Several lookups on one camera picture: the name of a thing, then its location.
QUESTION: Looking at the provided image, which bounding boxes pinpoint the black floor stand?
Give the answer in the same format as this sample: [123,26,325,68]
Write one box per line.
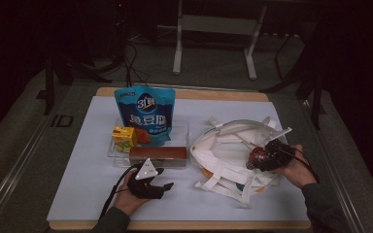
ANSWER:
[35,48,113,116]

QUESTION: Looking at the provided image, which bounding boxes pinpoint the brown rectangular box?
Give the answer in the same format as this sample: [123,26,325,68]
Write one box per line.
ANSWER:
[129,146,187,160]

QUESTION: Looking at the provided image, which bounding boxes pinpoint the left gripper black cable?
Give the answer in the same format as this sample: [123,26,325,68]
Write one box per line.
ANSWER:
[98,164,137,221]

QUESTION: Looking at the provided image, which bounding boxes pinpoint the person's right hand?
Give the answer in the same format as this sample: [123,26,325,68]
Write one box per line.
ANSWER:
[273,144,319,189]

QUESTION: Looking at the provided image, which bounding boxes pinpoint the black tripod stand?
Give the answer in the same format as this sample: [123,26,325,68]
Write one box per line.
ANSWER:
[260,18,326,130]

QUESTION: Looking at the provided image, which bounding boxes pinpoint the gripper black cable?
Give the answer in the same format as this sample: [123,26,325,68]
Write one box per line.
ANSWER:
[285,145,320,183]
[98,164,137,221]

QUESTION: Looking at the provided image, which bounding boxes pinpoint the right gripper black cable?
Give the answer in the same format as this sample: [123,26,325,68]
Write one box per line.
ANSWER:
[285,145,320,183]

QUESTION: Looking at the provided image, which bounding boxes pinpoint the white canvas tote bag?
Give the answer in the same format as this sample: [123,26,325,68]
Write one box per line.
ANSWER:
[189,116,289,208]

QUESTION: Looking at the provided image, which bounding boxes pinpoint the clear plastic tray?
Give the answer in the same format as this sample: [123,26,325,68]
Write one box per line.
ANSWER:
[107,118,189,170]

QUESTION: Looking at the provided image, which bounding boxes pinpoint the person's left hand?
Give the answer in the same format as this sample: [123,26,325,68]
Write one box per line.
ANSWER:
[113,171,152,217]

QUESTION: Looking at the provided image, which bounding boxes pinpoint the blue snack pouch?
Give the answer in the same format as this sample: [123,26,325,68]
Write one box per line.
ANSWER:
[114,85,177,147]

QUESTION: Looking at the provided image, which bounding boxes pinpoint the black floor cables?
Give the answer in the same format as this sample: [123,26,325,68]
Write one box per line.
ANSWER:
[120,42,150,89]

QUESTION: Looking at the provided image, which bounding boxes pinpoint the white table mat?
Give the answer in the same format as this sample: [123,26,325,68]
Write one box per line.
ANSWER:
[47,95,312,222]

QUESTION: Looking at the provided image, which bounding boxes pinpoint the white metal stand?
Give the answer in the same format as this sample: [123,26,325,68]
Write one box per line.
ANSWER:
[157,0,268,82]

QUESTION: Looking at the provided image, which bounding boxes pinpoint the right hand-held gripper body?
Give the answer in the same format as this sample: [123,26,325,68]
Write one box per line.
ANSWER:
[258,126,295,173]

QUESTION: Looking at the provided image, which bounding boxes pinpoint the red-lidded candy jar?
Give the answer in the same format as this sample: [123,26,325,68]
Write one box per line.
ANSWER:
[246,146,271,171]

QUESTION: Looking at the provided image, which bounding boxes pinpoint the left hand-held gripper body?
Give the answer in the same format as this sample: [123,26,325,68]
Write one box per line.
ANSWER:
[127,157,167,200]

